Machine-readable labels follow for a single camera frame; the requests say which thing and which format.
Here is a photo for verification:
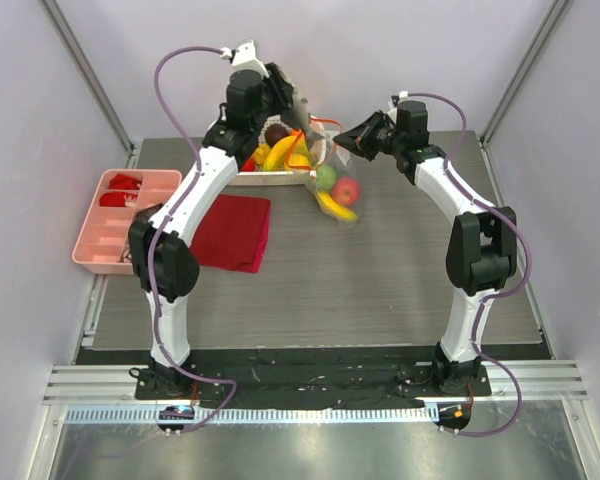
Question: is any dark purple fruit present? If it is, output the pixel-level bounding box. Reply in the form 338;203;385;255
264;124;289;147

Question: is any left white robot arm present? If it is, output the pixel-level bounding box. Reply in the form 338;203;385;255
129;63;294;399

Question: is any pink compartment tray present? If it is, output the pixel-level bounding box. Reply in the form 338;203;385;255
72;169;182;275

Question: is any green round fruit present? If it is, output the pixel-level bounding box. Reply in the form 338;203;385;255
316;165;338;191

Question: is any red apple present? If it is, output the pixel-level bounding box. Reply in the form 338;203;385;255
330;176;360;207

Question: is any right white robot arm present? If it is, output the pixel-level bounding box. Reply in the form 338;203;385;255
334;97;518;395

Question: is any red item in tray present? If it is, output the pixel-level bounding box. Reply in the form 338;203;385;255
99;174;142;208

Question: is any white plastic fruit basket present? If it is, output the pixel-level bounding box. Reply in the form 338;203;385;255
204;113;328;187

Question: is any red folded cloth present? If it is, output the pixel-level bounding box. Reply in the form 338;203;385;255
190;194;272;274

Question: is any white slotted cable duct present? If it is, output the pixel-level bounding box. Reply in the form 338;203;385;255
64;404;439;428

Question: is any grey toy fish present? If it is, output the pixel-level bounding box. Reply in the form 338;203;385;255
281;74;326;147

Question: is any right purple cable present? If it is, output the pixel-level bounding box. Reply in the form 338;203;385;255
407;91;534;439

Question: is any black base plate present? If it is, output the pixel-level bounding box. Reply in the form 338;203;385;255
129;346;492;410

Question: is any yellow banana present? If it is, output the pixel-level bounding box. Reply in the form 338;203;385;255
262;135;309;172
316;190;358;222

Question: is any clear zip top bag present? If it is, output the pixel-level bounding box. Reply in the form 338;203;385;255
283;116;362;229

